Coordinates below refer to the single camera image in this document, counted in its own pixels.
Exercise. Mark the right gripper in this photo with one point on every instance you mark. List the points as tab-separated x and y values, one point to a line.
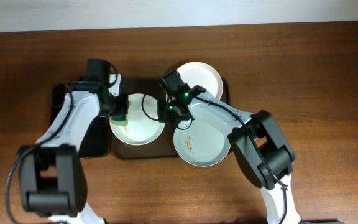
163	116

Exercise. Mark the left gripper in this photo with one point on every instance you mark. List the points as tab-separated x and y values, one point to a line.
122	104

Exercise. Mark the green yellow sponge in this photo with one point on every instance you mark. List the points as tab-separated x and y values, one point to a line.
119	123

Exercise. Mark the white plate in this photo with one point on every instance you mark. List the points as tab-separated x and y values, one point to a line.
141	129
202	74

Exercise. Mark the pale blue plate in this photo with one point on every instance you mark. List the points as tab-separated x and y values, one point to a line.
200	144

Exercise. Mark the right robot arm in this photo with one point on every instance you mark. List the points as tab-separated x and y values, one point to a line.
262	152

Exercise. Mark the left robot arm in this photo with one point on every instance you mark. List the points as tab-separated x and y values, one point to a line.
51	178

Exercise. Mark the black rectangular tray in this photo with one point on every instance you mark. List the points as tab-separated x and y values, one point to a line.
96	140

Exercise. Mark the brown plastic serving tray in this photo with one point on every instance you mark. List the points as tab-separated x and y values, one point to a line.
159	148

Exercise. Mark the white plate top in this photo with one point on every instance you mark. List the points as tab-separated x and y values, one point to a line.
202	74

